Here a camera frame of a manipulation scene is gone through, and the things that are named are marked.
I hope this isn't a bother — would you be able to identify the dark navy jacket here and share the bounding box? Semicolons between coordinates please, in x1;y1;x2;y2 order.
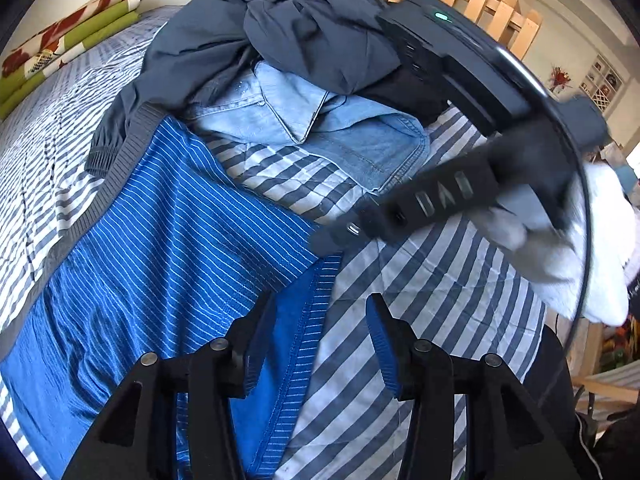
84;0;407;179

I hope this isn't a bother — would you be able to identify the black garment under jacket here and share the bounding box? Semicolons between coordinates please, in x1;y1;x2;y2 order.
356;66;449;126

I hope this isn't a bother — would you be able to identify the green floral folded blanket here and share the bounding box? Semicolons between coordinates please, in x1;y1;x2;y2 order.
1;0;142;118

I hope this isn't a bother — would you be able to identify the light blue denim shirt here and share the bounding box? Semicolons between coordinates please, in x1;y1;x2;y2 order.
183;61;431;194

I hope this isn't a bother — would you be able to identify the black cable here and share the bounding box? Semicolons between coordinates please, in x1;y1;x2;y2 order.
494;41;597;361

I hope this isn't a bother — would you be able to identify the red flower decoration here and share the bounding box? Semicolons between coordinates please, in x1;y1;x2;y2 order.
547;66;572;94

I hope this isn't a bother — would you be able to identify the blue white striped bedspread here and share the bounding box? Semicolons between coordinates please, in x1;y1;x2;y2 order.
1;8;546;479

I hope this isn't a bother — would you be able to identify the white gloved right hand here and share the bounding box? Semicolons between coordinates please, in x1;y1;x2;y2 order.
469;162;639;326

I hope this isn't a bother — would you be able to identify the white lattice wall shelf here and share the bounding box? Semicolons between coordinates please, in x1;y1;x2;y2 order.
579;55;624;114

